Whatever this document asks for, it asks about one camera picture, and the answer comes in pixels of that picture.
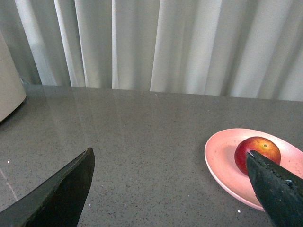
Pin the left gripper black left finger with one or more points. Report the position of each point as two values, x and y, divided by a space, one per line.
57 202

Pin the pink plate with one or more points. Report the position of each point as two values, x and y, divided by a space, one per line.
219 157

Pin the white rounded appliance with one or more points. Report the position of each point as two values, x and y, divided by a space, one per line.
12 92

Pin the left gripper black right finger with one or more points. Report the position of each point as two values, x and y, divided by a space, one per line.
279 191

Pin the red apple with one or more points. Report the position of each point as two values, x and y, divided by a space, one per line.
260 144

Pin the white curtain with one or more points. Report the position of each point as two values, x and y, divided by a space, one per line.
239 48

